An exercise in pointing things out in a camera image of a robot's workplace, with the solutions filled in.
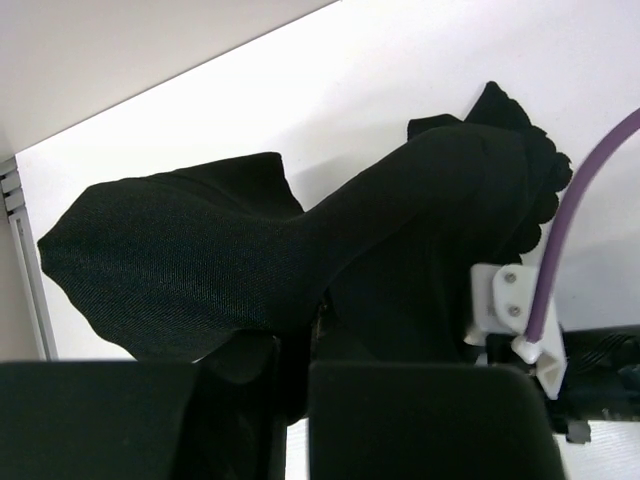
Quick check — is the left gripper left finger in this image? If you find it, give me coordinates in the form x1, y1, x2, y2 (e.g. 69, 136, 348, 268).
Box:
1, 361, 198, 479

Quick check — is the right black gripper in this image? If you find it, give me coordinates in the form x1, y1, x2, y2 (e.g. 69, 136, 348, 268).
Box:
544, 327, 639, 443

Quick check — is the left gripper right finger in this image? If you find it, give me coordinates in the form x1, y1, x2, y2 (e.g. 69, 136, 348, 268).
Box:
308, 362, 566, 480

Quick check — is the black cloth placemat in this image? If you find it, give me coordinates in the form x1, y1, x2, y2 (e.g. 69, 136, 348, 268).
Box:
37, 80, 574, 421

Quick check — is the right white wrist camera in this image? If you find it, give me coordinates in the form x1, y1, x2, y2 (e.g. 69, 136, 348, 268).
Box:
465, 264, 567, 400

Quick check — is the aluminium table frame rail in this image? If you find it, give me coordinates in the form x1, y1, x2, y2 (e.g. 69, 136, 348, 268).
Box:
1, 158, 59, 361

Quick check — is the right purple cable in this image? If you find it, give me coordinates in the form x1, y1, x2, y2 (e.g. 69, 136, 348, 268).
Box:
527, 107, 640, 344

